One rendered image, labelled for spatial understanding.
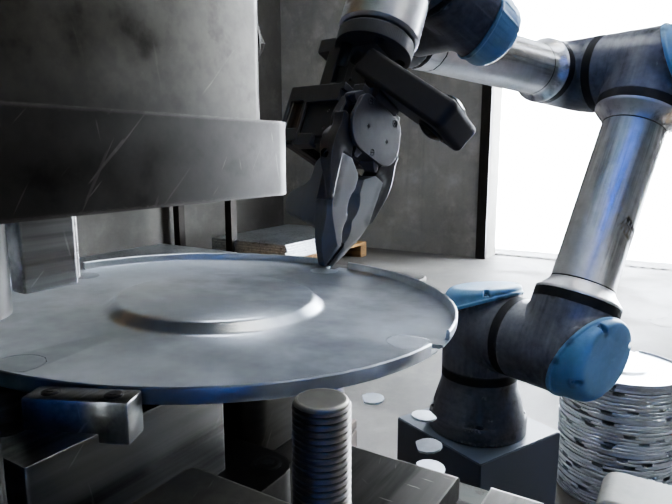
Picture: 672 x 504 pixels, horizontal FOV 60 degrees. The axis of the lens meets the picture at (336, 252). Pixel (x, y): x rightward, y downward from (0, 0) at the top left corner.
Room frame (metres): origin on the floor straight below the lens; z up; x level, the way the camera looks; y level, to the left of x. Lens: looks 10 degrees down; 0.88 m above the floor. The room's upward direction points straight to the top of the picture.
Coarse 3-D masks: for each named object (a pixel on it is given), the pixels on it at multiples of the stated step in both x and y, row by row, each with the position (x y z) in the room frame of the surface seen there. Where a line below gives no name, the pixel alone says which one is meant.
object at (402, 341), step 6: (396, 336) 0.29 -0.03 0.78; (402, 336) 0.29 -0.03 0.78; (408, 336) 0.29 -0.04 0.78; (414, 336) 0.29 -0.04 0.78; (390, 342) 0.28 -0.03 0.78; (396, 342) 0.28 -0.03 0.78; (402, 342) 0.28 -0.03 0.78; (408, 342) 0.28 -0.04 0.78; (414, 342) 0.28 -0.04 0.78; (420, 342) 0.28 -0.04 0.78; (426, 342) 0.28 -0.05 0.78; (408, 348) 0.27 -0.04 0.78; (414, 348) 0.27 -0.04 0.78
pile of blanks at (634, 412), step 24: (576, 408) 1.38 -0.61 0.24; (600, 408) 1.33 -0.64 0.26; (624, 408) 1.30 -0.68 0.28; (648, 408) 1.29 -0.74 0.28; (576, 432) 1.37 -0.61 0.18; (600, 432) 1.33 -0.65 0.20; (624, 432) 1.30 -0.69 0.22; (648, 432) 1.29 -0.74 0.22; (576, 456) 1.37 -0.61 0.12; (600, 456) 1.32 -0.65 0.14; (624, 456) 1.30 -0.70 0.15; (648, 456) 1.29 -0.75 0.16; (576, 480) 1.37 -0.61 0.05; (600, 480) 1.33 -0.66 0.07
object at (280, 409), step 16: (400, 272) 0.47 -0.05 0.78; (272, 400) 0.31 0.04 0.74; (288, 400) 0.33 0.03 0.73; (224, 416) 0.31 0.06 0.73; (240, 416) 0.31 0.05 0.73; (256, 416) 0.31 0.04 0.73; (272, 416) 0.31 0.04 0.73; (288, 416) 0.33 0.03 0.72; (224, 432) 0.31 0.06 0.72; (240, 432) 0.31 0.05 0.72; (256, 432) 0.31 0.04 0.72; (272, 432) 0.31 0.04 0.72; (288, 432) 0.33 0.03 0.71; (272, 448) 0.31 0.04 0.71
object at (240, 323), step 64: (192, 256) 0.48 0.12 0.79; (256, 256) 0.49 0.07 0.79; (0, 320) 0.30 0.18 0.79; (64, 320) 0.30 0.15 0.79; (128, 320) 0.30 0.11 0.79; (192, 320) 0.29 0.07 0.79; (256, 320) 0.30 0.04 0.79; (320, 320) 0.32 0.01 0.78; (384, 320) 0.32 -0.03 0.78; (448, 320) 0.33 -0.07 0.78; (0, 384) 0.22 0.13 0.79; (64, 384) 0.21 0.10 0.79; (128, 384) 0.22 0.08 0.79; (192, 384) 0.22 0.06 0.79; (256, 384) 0.21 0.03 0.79; (320, 384) 0.22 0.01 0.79
